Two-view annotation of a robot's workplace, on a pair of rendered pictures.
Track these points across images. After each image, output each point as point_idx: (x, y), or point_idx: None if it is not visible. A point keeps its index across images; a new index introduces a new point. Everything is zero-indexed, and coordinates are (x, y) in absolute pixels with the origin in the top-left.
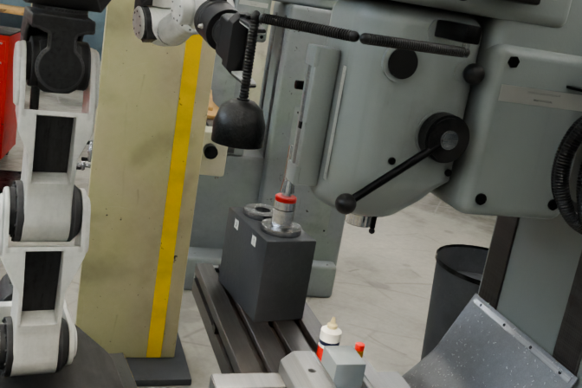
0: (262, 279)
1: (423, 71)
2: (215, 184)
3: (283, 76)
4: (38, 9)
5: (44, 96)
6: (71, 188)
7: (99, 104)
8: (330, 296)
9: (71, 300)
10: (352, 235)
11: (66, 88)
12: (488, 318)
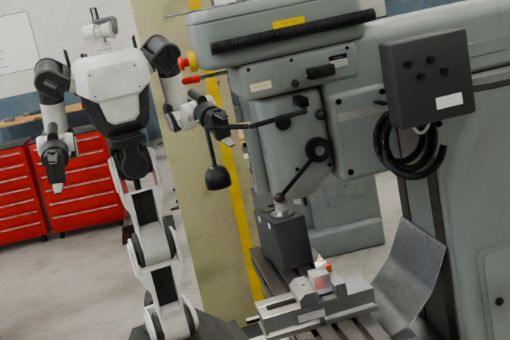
0: (280, 246)
1: (295, 121)
2: None
3: None
4: (113, 138)
5: None
6: (162, 228)
7: (170, 166)
8: (385, 243)
9: (199, 300)
10: (397, 190)
11: (141, 175)
12: (408, 228)
